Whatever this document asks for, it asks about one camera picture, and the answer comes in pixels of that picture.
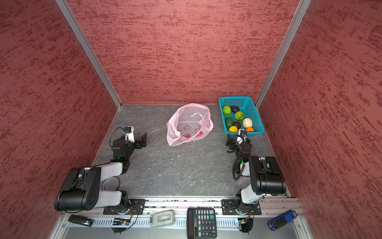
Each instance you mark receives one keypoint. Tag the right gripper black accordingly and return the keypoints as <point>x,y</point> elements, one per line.
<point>229,139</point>

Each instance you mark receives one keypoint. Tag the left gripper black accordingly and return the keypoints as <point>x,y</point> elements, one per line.
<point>143,142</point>

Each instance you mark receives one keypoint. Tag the yellow fruit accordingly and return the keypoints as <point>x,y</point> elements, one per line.
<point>233,129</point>

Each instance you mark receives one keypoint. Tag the dark green fruit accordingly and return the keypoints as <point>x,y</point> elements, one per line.
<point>229,122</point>

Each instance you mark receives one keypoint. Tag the dark purple fruit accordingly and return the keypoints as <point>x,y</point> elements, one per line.
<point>238,125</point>

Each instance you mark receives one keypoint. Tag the beige fruit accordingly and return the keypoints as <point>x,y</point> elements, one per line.
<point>247,122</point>

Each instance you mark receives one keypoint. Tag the small green fruit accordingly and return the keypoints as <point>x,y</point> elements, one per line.
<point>226,110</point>

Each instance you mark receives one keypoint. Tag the black avocado fruit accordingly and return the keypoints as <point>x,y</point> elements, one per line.
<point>234,109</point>

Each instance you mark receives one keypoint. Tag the pink plastic bag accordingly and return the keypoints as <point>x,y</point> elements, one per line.
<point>191,122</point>

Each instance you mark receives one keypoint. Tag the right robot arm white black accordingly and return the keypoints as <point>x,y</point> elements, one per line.
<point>266,178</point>

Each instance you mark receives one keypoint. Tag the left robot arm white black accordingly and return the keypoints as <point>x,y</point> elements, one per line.
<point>81,190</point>

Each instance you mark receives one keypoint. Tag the teal plastic basket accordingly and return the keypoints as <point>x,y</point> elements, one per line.
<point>247,106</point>

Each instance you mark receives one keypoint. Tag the clear tape roll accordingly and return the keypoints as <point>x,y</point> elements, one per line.
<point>111,184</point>

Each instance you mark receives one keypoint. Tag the grey plastic device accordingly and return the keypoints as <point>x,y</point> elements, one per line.
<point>162,219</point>

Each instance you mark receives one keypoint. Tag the black calculator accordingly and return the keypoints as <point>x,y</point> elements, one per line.
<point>201,223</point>

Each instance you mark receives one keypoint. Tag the blue handheld device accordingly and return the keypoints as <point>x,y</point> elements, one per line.
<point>281,220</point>

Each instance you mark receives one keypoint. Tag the black remote stick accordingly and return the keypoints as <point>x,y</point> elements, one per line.
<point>80,220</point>

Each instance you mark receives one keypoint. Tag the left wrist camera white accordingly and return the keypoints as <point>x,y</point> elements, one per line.
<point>127,130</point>

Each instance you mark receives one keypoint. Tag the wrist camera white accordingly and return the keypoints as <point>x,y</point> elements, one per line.
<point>242,136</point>
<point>127,130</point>

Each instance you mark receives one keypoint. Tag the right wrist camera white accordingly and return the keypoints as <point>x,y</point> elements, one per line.
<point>242,136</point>

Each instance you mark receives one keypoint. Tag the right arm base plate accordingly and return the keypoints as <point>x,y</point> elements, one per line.
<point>230,207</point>

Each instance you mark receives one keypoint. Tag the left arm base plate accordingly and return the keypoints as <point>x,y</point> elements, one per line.
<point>135,206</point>

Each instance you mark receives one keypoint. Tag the right circuit board with wires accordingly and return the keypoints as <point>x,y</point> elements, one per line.
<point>245,225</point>

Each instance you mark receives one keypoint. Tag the circuit board with wires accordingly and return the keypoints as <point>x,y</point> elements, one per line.
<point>245,225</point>
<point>120,225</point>

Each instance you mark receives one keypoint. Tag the left circuit board with wires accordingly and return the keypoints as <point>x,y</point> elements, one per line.
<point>120,225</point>

